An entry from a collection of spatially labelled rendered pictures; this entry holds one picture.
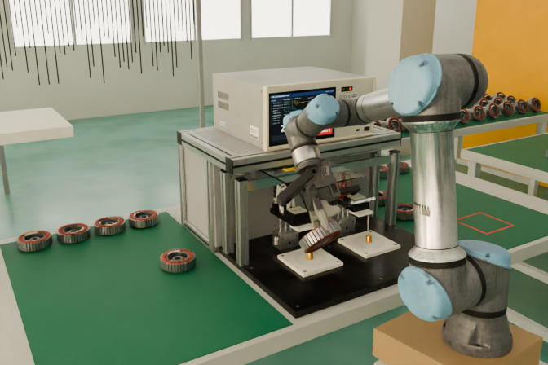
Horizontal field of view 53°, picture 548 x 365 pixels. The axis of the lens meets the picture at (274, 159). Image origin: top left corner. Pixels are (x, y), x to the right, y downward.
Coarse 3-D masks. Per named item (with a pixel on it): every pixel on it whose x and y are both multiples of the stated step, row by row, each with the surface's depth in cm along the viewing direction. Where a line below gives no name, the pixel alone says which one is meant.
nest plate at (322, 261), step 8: (320, 248) 182; (280, 256) 176; (288, 256) 176; (296, 256) 176; (304, 256) 176; (320, 256) 176; (328, 256) 176; (288, 264) 172; (296, 264) 171; (304, 264) 171; (312, 264) 171; (320, 264) 171; (328, 264) 171; (336, 264) 171; (304, 272) 166; (312, 272) 167
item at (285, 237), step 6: (282, 228) 187; (288, 228) 187; (276, 234) 183; (282, 234) 183; (288, 234) 183; (294, 234) 185; (282, 240) 183; (288, 240) 184; (294, 240) 185; (276, 246) 185; (282, 246) 183; (288, 246) 185
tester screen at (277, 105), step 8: (272, 96) 168; (280, 96) 170; (288, 96) 171; (296, 96) 173; (304, 96) 174; (312, 96) 176; (272, 104) 169; (280, 104) 170; (288, 104) 172; (296, 104) 174; (304, 104) 175; (272, 112) 170; (280, 112) 171; (288, 112) 173; (272, 120) 170; (280, 120) 172; (272, 128) 171; (320, 136) 182
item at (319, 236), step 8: (336, 224) 138; (312, 232) 136; (320, 232) 135; (328, 232) 135; (336, 232) 137; (304, 240) 137; (312, 240) 136; (320, 240) 135; (328, 240) 143; (304, 248) 138; (312, 248) 141
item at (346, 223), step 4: (336, 216) 198; (340, 216) 198; (344, 216) 198; (348, 216) 198; (352, 216) 198; (336, 220) 195; (340, 220) 194; (344, 220) 195; (348, 220) 196; (352, 220) 197; (340, 224) 194; (344, 224) 196; (348, 224) 197; (352, 224) 198; (344, 228) 196; (348, 228) 197; (352, 228) 198; (344, 232) 197
